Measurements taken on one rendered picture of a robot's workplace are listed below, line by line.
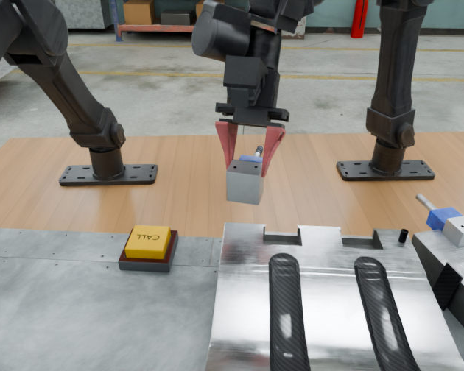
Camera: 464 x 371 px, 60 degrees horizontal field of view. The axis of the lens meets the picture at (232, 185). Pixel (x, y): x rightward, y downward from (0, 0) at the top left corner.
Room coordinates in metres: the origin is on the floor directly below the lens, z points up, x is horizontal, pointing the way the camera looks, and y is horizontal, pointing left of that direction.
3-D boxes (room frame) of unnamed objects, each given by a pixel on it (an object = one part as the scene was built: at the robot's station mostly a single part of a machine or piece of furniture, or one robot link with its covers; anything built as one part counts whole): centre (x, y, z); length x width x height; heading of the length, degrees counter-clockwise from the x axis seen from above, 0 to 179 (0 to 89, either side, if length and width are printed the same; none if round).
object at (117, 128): (0.73, 0.26, 0.90); 0.09 x 0.06 x 0.06; 85
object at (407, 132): (0.75, -0.33, 0.90); 0.09 x 0.06 x 0.06; 28
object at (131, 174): (0.74, 0.26, 0.84); 0.20 x 0.07 x 0.08; 92
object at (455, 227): (0.51, -0.34, 0.86); 0.13 x 0.05 x 0.05; 13
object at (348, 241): (0.43, -0.18, 0.87); 0.05 x 0.05 x 0.04; 86
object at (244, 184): (0.56, -0.03, 0.93); 0.13 x 0.05 x 0.05; 165
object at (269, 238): (0.43, -0.07, 0.87); 0.05 x 0.05 x 0.04; 86
